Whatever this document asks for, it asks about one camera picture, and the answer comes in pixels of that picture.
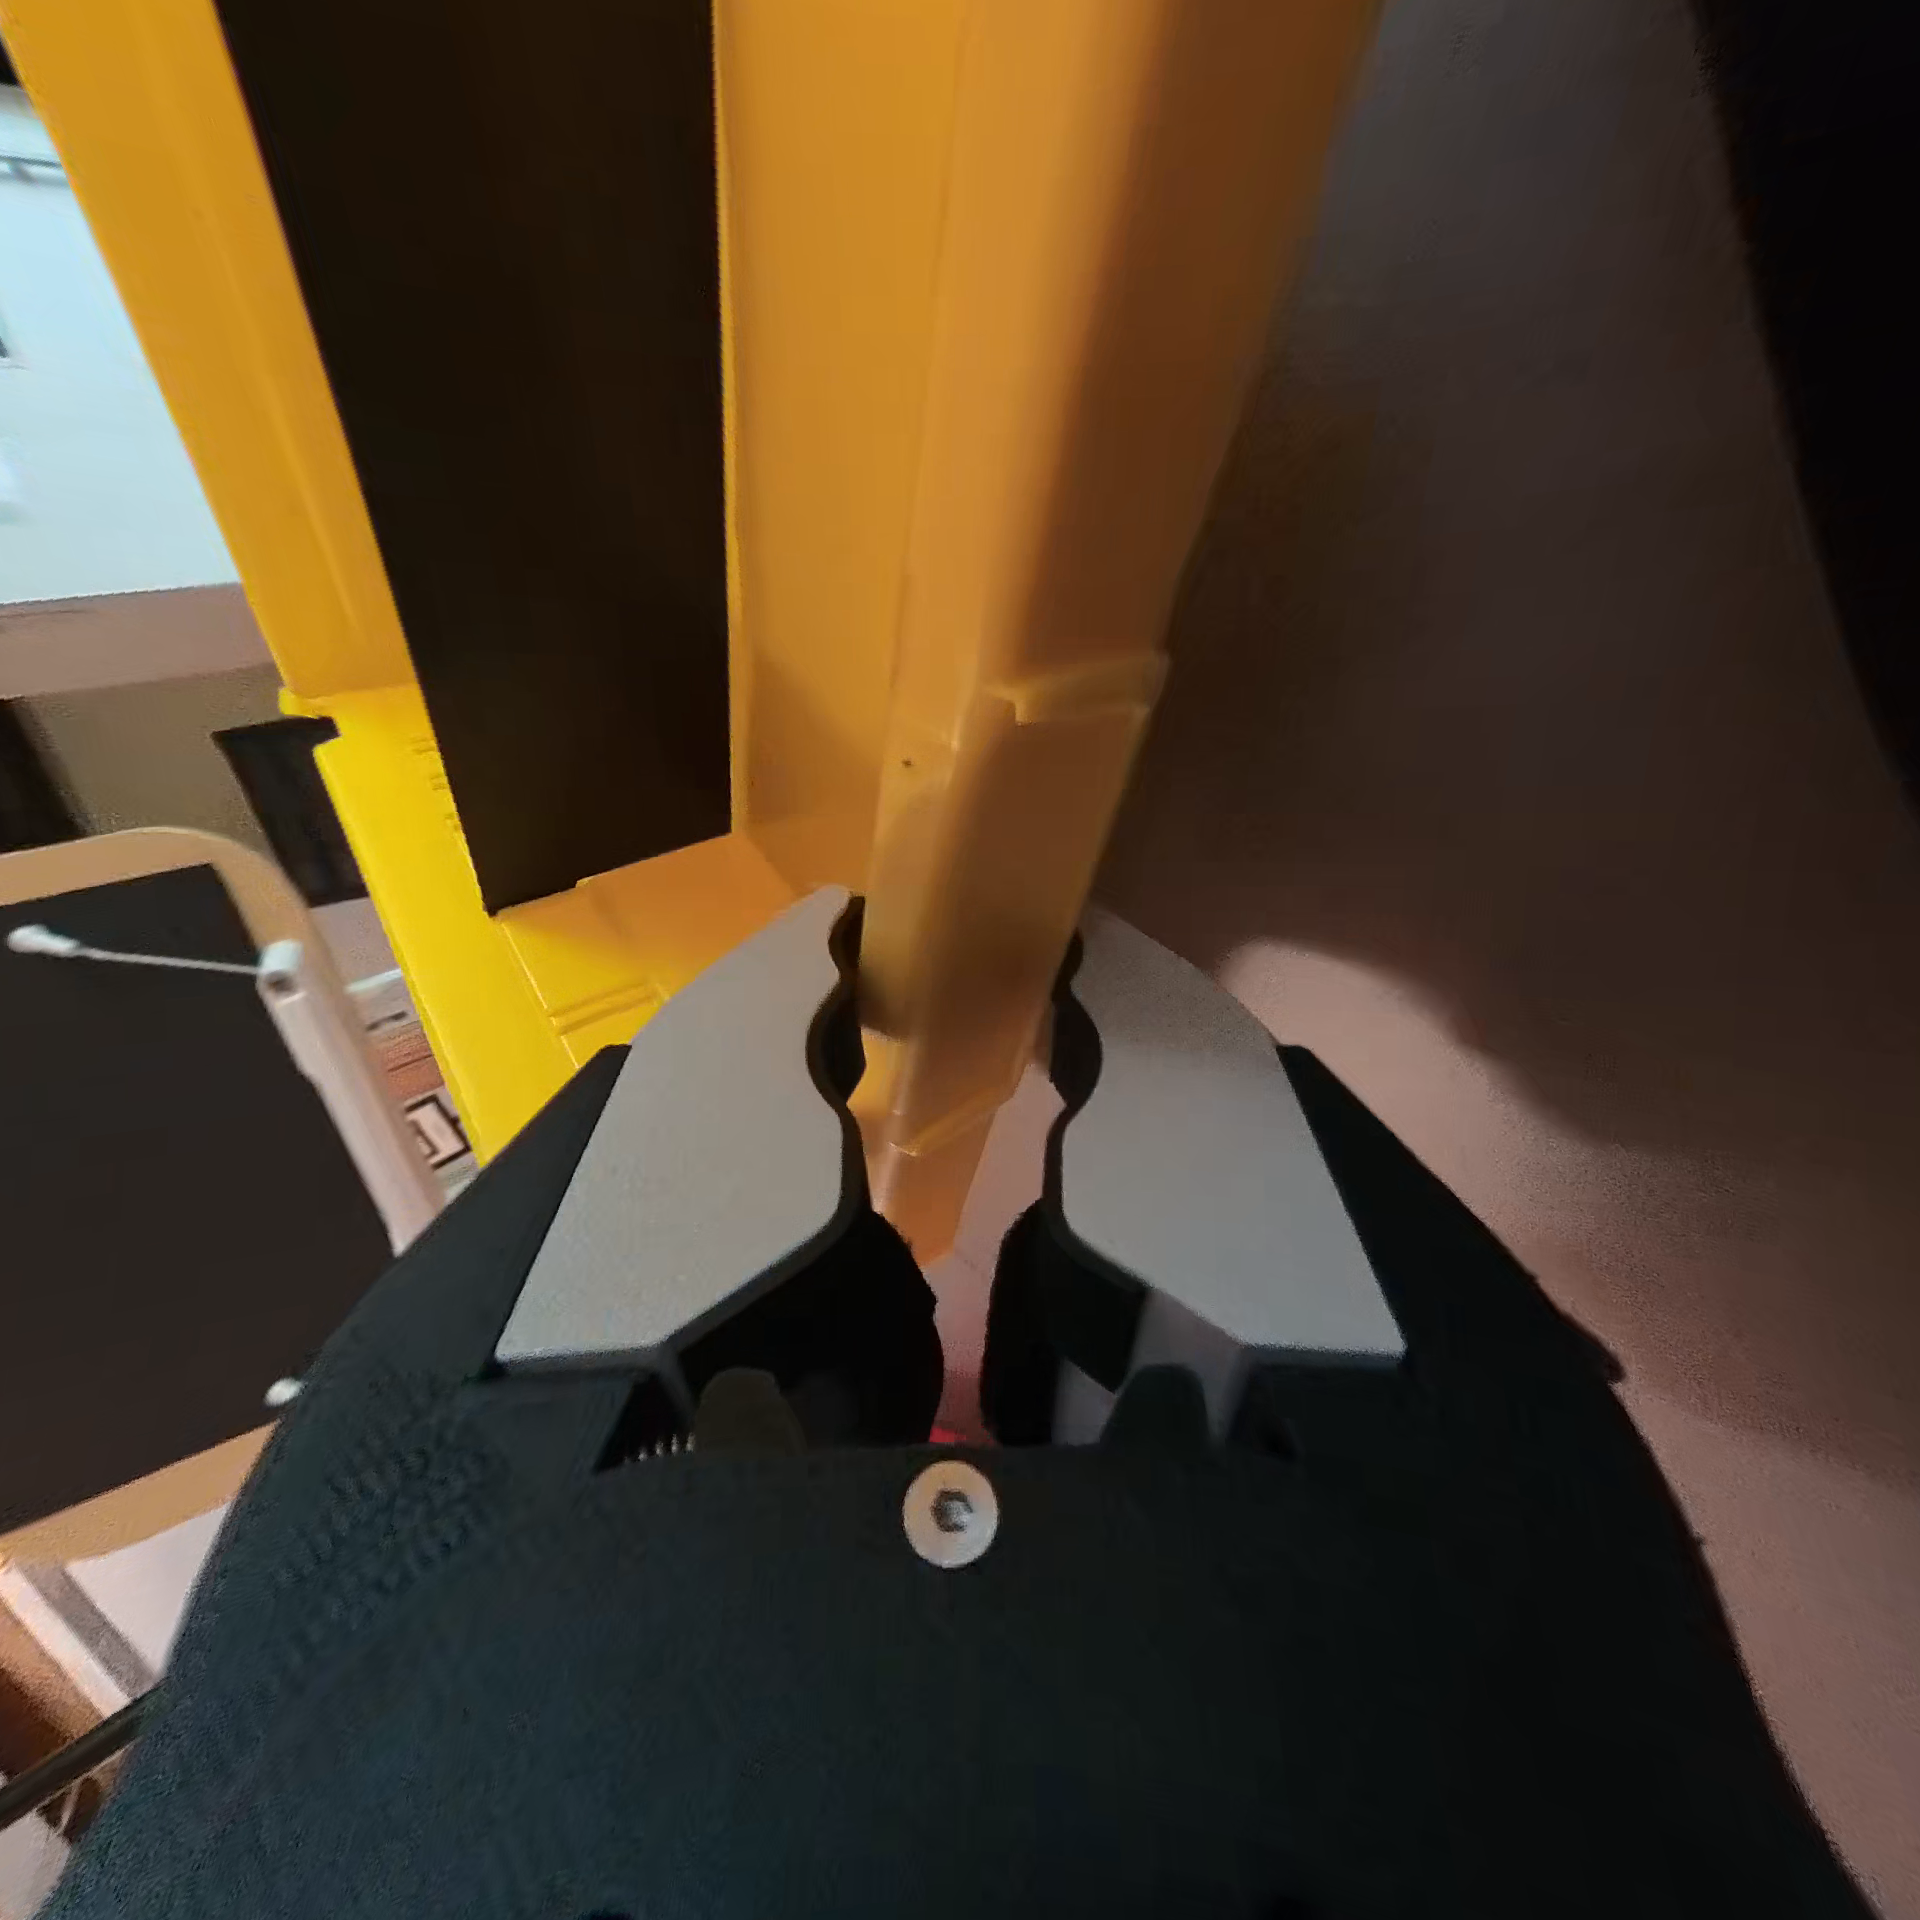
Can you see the wooden book stand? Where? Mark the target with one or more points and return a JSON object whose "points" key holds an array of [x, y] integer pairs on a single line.
{"points": [[346, 1080]]}

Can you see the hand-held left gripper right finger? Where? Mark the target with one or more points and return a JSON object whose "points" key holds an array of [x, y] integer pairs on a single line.
{"points": [[1202, 1184]]}

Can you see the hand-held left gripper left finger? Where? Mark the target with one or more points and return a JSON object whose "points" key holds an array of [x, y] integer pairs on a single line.
{"points": [[704, 1172]]}

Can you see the yellow plastic bin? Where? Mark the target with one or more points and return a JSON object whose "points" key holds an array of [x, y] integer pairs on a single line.
{"points": [[840, 451]]}

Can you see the black square board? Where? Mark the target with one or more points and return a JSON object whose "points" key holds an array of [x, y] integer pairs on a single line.
{"points": [[150, 1200]]}

